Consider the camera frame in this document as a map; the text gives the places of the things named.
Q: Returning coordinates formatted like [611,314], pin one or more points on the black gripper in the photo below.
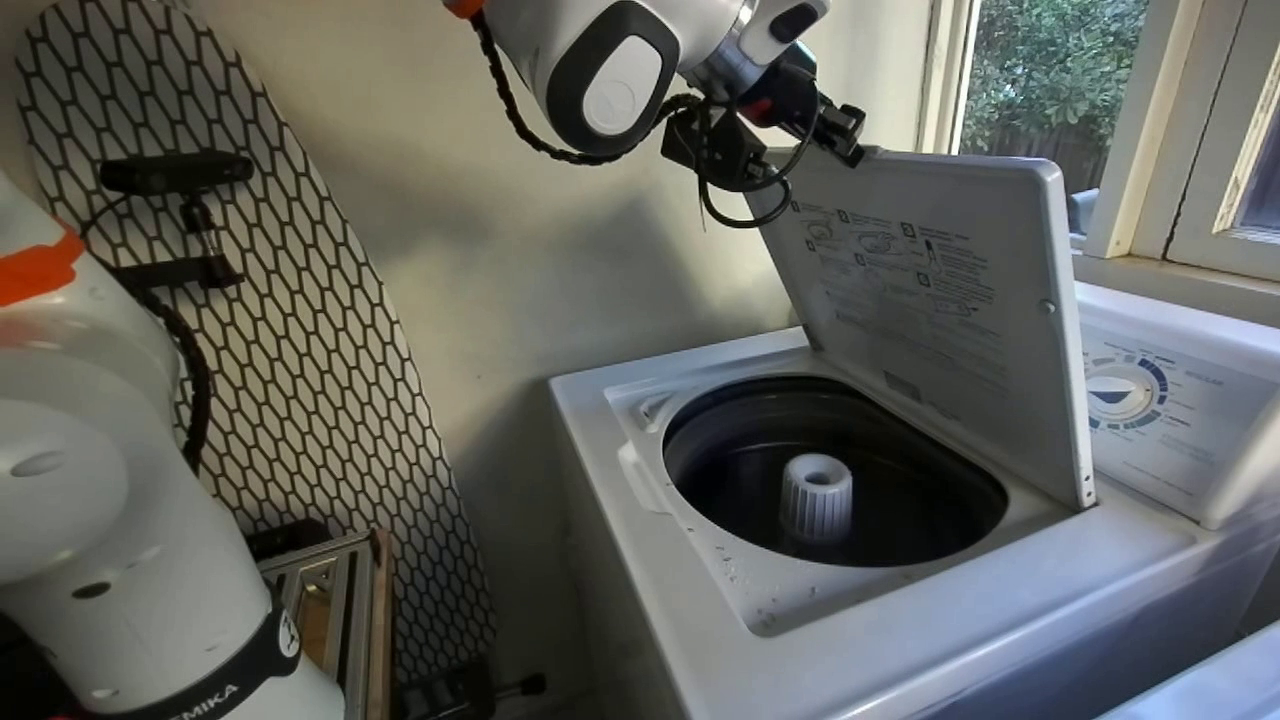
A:
[802,93]

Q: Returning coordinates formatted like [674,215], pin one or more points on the white washing machine lid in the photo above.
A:
[932,306]

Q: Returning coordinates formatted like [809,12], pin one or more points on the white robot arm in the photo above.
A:
[135,574]

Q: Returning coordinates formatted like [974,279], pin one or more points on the white top-load washing machine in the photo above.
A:
[932,641]

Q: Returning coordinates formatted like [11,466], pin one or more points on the white multi-pane window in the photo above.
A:
[1134,123]

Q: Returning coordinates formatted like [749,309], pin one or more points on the white washer agitator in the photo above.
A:
[818,500]

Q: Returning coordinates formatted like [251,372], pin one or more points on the black washer drum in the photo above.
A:
[920,500]

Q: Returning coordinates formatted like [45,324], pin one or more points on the large washer timer dial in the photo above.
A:
[1131,388]

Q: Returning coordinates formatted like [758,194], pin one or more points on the honeycomb pattern ironing board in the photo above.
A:
[333,401]

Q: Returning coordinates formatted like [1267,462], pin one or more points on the white dryer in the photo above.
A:
[1200,682]

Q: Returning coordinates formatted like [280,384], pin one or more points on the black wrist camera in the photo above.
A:
[704,141]

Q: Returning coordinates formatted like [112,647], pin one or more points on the black T-shaped bracket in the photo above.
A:
[172,173]

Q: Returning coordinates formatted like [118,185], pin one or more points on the silver metal frame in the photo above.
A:
[343,603]

